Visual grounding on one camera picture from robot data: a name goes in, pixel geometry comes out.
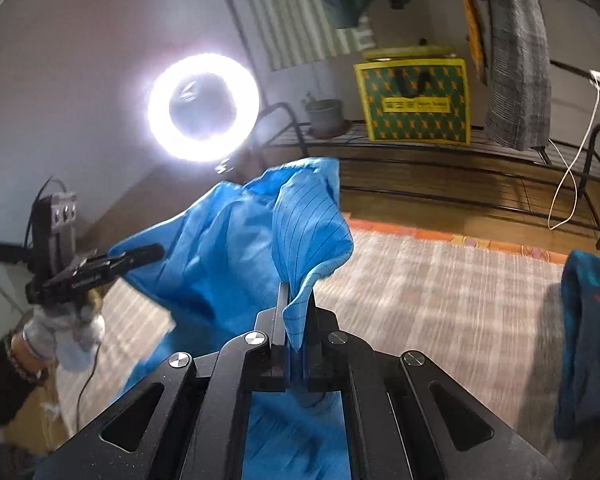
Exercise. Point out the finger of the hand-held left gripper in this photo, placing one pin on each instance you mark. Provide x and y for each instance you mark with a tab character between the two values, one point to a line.
137	256

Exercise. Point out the person's left hand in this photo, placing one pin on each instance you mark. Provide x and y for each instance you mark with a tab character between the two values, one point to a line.
70	345

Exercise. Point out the person's left forearm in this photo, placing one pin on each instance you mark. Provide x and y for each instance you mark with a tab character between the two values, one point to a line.
2	380

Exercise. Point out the orange patterned bedsheet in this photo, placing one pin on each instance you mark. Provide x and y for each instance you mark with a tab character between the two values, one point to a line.
480	242

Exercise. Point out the grey plaid coat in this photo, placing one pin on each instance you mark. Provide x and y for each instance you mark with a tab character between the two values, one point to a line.
517	70

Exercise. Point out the black metal clothes rack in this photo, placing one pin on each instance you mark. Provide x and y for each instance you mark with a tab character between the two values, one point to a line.
430	157

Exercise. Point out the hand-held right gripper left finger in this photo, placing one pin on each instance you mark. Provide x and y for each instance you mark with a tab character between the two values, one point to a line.
276	330

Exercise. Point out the light blue garment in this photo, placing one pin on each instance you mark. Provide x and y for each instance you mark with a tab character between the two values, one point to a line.
220	260

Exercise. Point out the grey flower pot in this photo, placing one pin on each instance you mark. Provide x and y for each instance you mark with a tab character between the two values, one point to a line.
325	115

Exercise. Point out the yellow hanging strip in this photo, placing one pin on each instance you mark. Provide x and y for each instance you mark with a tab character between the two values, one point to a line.
472	35

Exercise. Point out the dark teal garment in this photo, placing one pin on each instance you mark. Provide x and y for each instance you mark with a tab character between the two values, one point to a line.
590	340

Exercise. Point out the yellow green patterned bag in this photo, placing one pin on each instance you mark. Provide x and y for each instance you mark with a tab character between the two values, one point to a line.
410	105

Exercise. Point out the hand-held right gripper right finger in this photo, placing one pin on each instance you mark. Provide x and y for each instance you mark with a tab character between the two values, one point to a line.
314	340

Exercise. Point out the beige plaid blanket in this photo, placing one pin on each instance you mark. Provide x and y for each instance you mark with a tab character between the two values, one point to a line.
430	310

